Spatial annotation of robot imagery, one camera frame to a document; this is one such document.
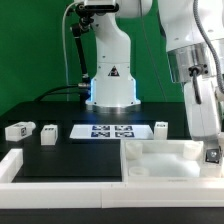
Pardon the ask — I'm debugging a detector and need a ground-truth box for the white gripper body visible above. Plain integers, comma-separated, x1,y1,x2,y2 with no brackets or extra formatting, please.
184,79,221,141

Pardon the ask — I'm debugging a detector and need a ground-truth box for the white square table top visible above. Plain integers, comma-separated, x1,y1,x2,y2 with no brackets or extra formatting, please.
120,140,222,182

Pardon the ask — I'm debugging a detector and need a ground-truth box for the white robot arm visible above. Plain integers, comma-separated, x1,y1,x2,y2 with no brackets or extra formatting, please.
76,0,224,141

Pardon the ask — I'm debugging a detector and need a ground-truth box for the white U-shaped fence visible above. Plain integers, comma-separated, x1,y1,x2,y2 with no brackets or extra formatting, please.
0,149,224,209

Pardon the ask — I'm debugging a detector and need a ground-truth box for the white sheet with tags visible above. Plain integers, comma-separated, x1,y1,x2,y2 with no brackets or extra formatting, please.
70,124,153,139

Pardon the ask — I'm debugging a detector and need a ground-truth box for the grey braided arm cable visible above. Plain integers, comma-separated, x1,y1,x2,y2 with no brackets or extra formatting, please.
188,0,224,105

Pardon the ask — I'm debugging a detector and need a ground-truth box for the black cable at base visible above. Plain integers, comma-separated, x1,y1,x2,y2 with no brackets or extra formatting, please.
34,85,84,102

